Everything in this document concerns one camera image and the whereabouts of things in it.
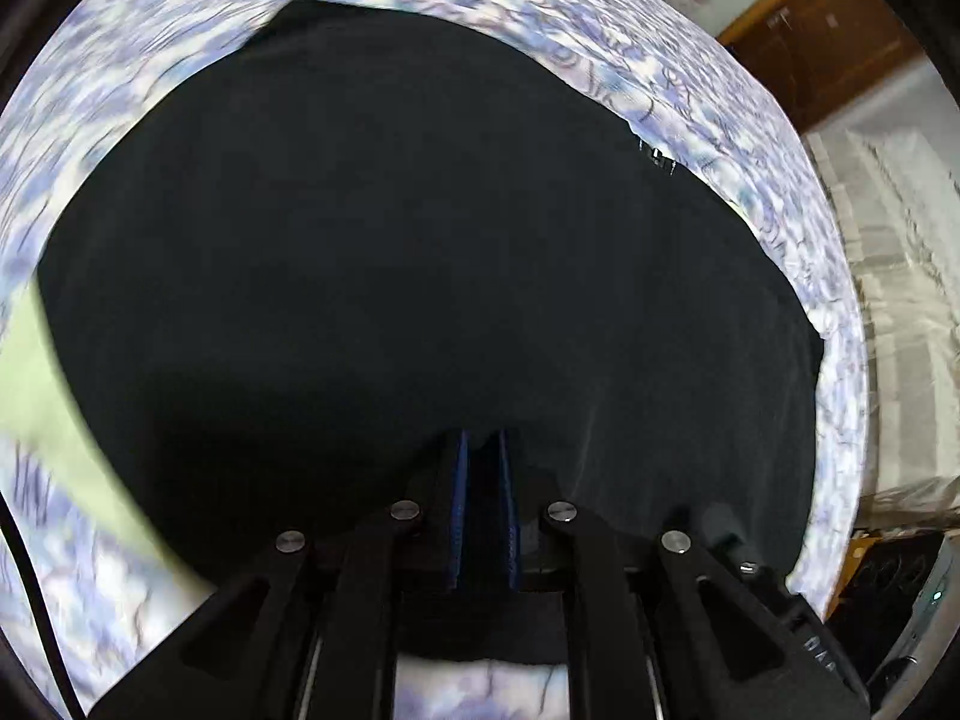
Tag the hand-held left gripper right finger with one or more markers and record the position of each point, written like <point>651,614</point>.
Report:
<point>507,510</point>

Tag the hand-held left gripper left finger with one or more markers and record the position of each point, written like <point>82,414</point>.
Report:
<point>459,510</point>

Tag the black and light green jacket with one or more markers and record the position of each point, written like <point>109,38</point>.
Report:
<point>390,262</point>

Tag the white appliance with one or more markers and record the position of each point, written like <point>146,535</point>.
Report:
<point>926,615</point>

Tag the white plastic sheet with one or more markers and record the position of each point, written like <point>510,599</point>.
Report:
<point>900,277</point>

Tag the blue floral bed sheet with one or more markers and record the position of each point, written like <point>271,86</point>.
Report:
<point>712,112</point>

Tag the brown wooden cabinet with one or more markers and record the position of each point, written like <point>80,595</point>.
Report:
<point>817,37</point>

